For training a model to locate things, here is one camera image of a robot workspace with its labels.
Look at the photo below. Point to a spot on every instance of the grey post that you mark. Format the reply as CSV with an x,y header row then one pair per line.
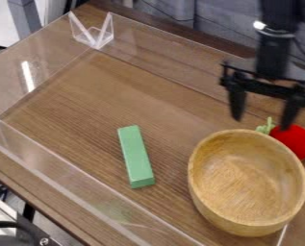
x,y
25,16

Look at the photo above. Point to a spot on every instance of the black table leg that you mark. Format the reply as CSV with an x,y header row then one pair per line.
x,y
29,212

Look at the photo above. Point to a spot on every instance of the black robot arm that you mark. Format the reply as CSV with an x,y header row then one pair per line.
x,y
272,75

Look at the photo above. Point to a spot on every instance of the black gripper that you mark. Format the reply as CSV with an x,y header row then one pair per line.
x,y
240,80

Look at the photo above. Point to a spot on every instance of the green rectangular block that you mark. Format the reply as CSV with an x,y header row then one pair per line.
x,y
136,156

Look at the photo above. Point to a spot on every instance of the clear acrylic tray enclosure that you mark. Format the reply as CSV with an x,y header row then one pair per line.
x,y
68,96

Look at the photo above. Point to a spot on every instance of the wooden bowl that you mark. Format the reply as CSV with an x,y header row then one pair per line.
x,y
247,182

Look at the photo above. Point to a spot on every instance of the black clamp bracket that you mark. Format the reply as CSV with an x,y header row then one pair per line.
x,y
32,235

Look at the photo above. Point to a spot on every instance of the red plush fruit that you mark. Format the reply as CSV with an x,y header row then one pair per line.
x,y
292,136

